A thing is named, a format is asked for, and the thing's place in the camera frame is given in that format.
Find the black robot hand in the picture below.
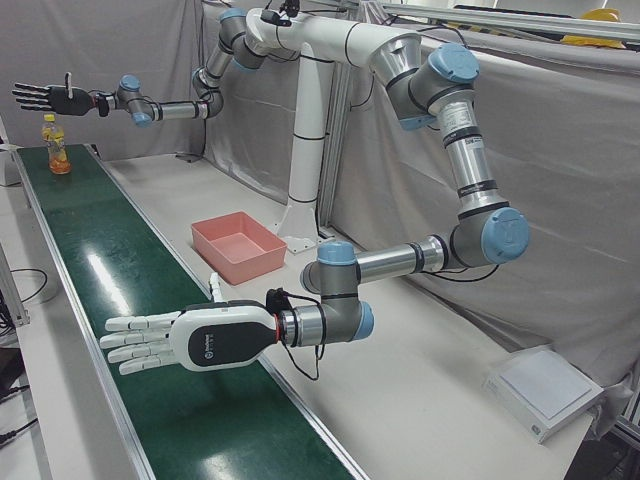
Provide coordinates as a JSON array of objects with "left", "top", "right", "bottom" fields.
[{"left": 12, "top": 72, "right": 99, "bottom": 117}]

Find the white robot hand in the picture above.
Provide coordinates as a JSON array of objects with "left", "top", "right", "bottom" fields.
[{"left": 99, "top": 272, "right": 281, "bottom": 375}]

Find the orange iced tea bottle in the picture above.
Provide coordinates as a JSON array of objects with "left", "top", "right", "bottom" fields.
[{"left": 41, "top": 113, "right": 72, "bottom": 175}]

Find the pink plastic basket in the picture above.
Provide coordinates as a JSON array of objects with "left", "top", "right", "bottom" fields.
[{"left": 190, "top": 210, "right": 289, "bottom": 286}]

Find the grey curtain cloth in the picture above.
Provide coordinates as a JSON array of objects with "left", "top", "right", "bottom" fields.
[
  {"left": 0, "top": 0, "right": 211, "bottom": 157},
  {"left": 200, "top": 4, "right": 640, "bottom": 444}
]

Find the green conveyor belt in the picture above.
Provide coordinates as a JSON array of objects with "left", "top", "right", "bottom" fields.
[{"left": 12, "top": 143, "right": 371, "bottom": 480}]

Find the white robot torso stand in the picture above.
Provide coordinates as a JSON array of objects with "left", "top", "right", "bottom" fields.
[{"left": 244, "top": 7, "right": 424, "bottom": 251}]

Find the flat white box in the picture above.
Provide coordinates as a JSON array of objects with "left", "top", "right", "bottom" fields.
[{"left": 482, "top": 348, "right": 605, "bottom": 445}]

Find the aluminium overhead beam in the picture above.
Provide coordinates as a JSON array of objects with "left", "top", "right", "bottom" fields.
[{"left": 372, "top": 0, "right": 640, "bottom": 42}]

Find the yellow hard hat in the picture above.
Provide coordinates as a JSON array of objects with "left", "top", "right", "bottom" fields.
[{"left": 558, "top": 7, "right": 627, "bottom": 51}]

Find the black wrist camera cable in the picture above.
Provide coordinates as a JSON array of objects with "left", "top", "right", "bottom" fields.
[{"left": 285, "top": 293, "right": 325, "bottom": 382}]

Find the black looped floor cable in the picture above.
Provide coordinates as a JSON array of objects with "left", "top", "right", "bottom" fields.
[{"left": 8, "top": 268, "right": 47, "bottom": 304}]

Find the aluminium frame post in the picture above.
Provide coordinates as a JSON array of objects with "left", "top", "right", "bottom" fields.
[{"left": 317, "top": 62, "right": 352, "bottom": 239}]

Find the black plug cable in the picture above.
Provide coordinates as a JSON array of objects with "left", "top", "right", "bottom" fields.
[{"left": 0, "top": 418, "right": 39, "bottom": 447}]

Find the black head camera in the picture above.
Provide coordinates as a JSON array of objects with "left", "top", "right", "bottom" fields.
[{"left": 258, "top": 0, "right": 302, "bottom": 27}]

